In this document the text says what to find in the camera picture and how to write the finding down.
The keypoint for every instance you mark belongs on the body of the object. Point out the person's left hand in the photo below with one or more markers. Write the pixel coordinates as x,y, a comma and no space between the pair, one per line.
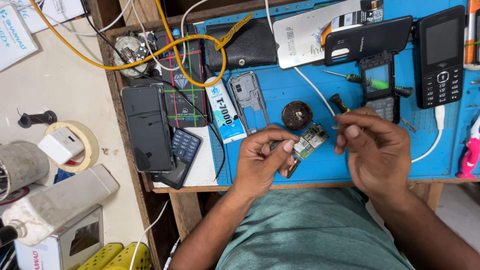
255,168

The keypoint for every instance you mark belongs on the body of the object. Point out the person's right hand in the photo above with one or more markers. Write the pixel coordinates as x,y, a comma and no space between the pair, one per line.
378,157

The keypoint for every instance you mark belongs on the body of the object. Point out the small black flex part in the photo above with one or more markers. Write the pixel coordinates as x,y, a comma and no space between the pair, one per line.
294,168

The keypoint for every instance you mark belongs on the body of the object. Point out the green phone circuit board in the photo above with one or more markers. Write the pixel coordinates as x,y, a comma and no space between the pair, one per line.
313,140

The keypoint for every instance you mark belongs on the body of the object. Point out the metal tweezers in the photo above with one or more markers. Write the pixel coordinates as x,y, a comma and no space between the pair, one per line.
408,125

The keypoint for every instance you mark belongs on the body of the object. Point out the white board sheet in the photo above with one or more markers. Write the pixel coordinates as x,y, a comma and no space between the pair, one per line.
204,165

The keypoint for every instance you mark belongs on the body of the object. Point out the white glue tube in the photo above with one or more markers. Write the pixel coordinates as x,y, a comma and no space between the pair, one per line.
225,112

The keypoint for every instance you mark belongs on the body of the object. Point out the round brown solder tin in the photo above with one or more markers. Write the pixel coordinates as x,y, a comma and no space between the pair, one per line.
297,115

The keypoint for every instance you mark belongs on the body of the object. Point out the dark blue keypad calculator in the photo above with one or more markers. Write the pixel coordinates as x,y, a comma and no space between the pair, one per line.
183,153

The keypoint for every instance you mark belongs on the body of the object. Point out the opened black keypad phone front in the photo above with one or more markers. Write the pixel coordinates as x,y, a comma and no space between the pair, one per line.
378,80

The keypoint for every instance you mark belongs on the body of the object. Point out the blue repair mat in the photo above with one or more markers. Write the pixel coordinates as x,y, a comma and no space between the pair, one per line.
285,93

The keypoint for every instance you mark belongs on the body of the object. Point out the person's green shirt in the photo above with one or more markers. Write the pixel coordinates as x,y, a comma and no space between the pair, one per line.
307,232

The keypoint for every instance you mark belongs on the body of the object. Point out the pink plastic toy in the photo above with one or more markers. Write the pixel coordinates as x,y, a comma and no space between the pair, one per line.
470,153

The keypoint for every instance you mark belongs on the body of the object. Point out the black box with rubber bands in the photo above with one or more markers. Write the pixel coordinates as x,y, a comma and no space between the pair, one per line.
185,97

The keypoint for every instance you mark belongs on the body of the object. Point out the black smartphone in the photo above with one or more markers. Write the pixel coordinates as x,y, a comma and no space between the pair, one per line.
147,127

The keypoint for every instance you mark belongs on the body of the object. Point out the black keypad feature phone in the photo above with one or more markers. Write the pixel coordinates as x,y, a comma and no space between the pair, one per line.
441,60

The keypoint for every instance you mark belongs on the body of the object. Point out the black phone back cover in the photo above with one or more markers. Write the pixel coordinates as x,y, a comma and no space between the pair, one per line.
371,39

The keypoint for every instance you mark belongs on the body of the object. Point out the black leather wallet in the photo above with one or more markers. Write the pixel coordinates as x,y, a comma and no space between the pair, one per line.
243,47

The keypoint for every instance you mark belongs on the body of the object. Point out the yellow flat strip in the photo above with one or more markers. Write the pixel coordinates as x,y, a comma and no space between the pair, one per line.
234,32

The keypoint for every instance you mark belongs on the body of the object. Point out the black white card packet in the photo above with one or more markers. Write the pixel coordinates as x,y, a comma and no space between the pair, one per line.
360,17

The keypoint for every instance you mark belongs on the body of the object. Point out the orange sticks in white holder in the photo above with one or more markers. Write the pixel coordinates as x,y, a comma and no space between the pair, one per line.
470,33

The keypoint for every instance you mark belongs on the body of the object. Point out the cream masking tape roll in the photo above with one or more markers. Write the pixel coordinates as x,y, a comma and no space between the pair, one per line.
88,150

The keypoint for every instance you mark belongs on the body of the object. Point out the round metal tin with parts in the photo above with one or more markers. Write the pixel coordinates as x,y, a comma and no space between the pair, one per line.
129,52

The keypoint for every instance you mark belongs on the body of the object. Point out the large white plastic bottle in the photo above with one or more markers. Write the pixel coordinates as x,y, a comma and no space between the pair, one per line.
63,202

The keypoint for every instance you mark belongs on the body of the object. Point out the white charger adapter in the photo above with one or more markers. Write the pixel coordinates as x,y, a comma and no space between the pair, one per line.
60,145

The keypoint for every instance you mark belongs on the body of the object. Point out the white cardboard phone box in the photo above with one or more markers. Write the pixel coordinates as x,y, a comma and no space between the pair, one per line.
56,243

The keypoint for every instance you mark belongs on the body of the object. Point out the grey metal cylinder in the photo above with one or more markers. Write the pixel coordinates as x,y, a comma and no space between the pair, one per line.
22,168

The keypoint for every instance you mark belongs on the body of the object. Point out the white printed paper packet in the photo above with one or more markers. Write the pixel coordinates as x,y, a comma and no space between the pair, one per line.
52,13
13,37

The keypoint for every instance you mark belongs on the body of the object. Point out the grey phone middle frame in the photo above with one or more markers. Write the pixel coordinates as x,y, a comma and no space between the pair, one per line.
243,90

